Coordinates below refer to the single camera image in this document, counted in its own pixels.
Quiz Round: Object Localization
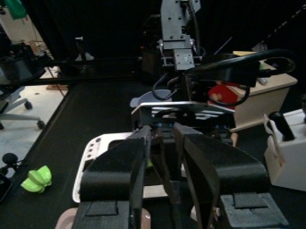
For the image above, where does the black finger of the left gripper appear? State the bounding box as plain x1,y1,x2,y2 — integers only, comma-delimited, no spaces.
151,131,182,204

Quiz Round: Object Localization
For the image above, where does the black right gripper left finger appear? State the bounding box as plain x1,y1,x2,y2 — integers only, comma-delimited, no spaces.
74,124,154,229

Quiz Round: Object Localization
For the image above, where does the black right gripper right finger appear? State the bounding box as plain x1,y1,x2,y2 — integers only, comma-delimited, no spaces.
173,122,290,229

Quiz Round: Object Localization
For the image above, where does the green toy starfruit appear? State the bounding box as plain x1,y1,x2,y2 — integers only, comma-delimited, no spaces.
20,165,54,194

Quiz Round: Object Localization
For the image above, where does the white plastic tray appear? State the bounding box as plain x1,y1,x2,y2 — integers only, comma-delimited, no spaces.
73,131,170,204

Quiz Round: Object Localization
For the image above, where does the red toy food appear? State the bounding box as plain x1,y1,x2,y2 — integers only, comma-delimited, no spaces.
208,82,242,110

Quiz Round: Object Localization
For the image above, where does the pale blue bowl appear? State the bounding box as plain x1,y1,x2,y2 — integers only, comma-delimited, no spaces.
130,89,177,108

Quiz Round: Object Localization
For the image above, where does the white toy box appliance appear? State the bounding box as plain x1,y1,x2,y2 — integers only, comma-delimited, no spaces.
264,108,306,192

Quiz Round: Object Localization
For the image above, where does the pink toy plate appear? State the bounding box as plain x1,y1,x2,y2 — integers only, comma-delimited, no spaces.
55,207,154,229

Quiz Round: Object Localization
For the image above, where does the beige wooden cabinet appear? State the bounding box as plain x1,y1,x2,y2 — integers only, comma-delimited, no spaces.
232,50,300,132

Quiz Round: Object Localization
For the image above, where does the grey office chair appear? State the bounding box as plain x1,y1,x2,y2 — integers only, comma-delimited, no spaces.
0,55,49,131

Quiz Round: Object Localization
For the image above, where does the green cloth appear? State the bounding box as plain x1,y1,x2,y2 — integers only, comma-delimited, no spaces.
3,0,29,21

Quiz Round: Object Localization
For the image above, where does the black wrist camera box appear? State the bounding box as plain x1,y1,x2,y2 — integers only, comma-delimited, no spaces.
186,53,262,88

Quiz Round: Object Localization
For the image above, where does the black lever handle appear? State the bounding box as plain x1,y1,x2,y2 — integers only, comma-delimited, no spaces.
268,111,297,142

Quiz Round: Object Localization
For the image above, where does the thick black cable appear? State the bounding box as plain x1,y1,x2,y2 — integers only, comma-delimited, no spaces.
190,48,297,78

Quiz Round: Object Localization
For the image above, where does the black frame bar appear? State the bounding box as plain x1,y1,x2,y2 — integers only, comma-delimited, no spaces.
22,57,142,88

